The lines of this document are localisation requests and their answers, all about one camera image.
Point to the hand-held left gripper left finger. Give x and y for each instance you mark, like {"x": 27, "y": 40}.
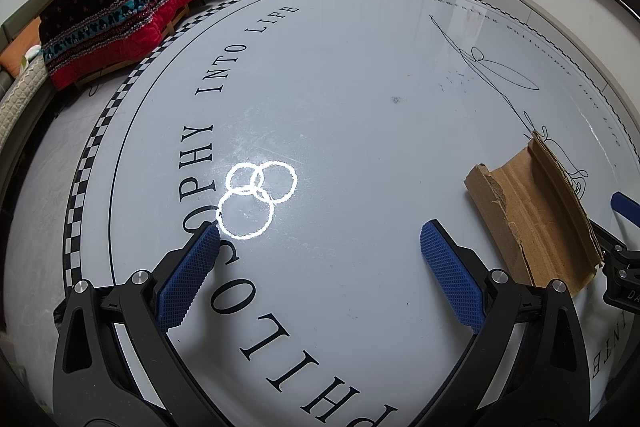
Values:
{"x": 187, "y": 279}

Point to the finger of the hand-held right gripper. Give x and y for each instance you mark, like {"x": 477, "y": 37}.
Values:
{"x": 625, "y": 207}
{"x": 615, "y": 237}

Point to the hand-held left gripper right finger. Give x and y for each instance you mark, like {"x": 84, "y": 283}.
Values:
{"x": 452, "y": 279}

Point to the brown cardboard piece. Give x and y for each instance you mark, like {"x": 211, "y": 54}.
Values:
{"x": 530, "y": 217}

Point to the green sofa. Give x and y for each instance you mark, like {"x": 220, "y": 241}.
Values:
{"x": 20, "y": 102}

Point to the table with red quilt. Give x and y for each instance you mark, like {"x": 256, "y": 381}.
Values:
{"x": 125, "y": 7}

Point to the orange sofa cushion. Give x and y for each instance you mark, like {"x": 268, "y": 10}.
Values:
{"x": 15, "y": 52}

